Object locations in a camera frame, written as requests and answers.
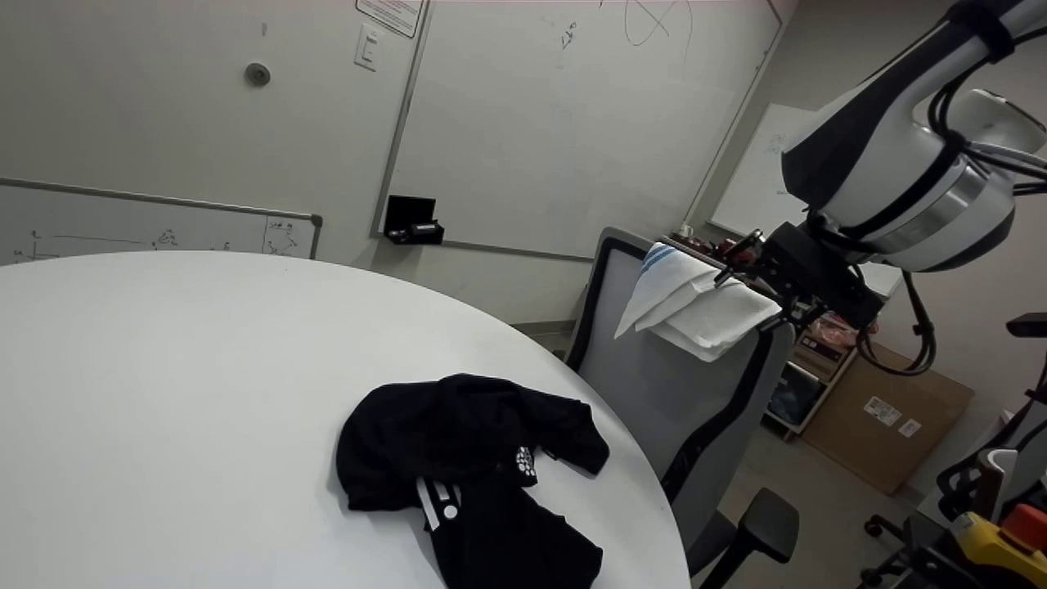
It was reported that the yellow red tool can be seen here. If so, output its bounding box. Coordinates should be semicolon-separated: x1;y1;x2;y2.
953;503;1047;589

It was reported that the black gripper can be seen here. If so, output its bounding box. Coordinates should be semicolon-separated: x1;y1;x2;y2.
728;223;883;328

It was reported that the low whiteboard left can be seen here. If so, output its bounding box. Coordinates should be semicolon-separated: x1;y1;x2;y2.
0;178;326;265

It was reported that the small whiteboard right wall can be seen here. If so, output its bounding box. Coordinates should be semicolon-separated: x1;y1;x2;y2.
712;104;808;235

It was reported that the large wall whiteboard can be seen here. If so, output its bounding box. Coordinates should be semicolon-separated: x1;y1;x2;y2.
394;0;786;258

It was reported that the round wall knob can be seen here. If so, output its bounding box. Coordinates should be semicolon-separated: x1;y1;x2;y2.
244;61;271;88

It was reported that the black marker tray box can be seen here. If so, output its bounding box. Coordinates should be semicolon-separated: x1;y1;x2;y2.
382;195;447;245

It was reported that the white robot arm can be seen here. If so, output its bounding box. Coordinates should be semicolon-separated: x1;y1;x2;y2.
740;0;1047;328

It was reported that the grey office chair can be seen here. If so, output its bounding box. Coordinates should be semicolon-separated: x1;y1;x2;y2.
567;227;800;589

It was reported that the cluttered wooden shelf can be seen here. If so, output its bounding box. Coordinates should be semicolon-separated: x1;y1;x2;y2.
667;223;883;442

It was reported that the white towel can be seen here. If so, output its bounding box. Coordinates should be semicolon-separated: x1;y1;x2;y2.
617;243;784;362

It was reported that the brown cardboard box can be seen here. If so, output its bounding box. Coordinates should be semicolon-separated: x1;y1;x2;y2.
805;356;973;493

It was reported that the black garment on table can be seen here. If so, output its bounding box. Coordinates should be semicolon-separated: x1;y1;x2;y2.
334;374;610;589

